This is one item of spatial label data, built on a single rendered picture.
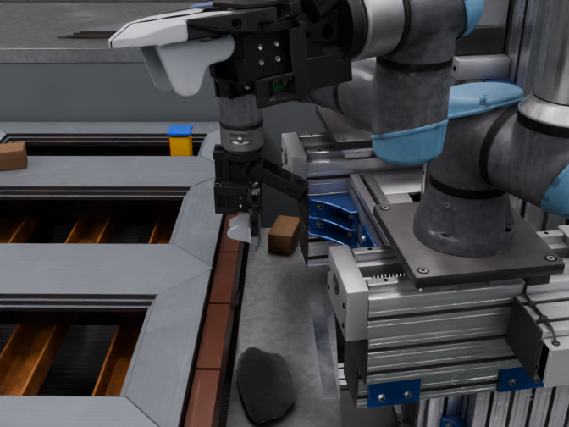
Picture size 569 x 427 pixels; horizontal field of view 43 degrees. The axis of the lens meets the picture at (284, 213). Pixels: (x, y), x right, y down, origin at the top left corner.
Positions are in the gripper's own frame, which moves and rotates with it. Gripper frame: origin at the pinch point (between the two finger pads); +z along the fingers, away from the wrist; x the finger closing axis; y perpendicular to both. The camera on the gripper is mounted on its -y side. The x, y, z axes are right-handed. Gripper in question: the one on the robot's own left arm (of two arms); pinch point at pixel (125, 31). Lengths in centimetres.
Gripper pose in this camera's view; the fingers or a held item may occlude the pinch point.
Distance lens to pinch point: 55.9
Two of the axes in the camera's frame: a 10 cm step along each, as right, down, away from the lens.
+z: -8.2, 2.8, -5.0
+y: 0.9, 9.2, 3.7
